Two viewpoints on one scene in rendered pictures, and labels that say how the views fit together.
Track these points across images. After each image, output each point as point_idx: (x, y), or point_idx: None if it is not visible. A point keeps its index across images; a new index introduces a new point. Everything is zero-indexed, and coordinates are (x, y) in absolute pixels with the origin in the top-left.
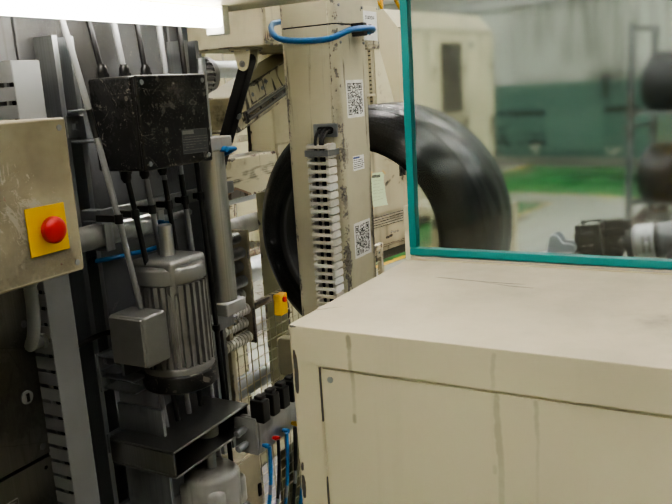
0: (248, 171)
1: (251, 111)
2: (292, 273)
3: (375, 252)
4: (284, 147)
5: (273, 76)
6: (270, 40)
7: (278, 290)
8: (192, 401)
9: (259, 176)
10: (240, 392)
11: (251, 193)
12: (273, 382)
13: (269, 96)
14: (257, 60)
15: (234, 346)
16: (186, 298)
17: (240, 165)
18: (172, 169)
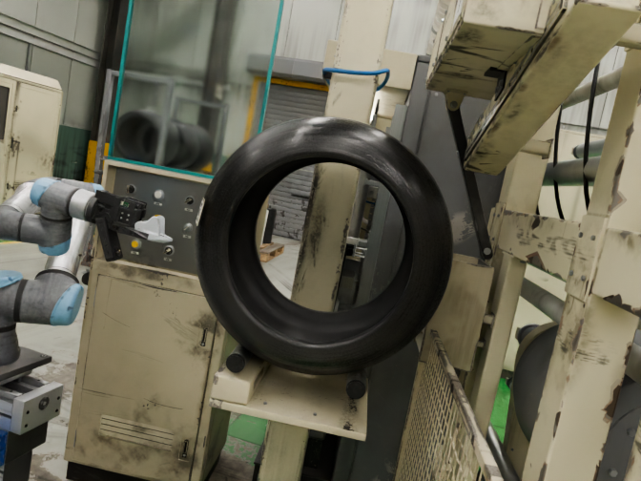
0: (551, 239)
1: (467, 149)
2: (387, 285)
3: None
4: (589, 220)
5: (487, 109)
6: (425, 83)
7: (441, 345)
8: (344, 274)
9: (557, 252)
10: (415, 394)
11: (545, 269)
12: (417, 427)
13: (477, 132)
14: (447, 100)
15: (418, 345)
16: None
17: (547, 228)
18: None
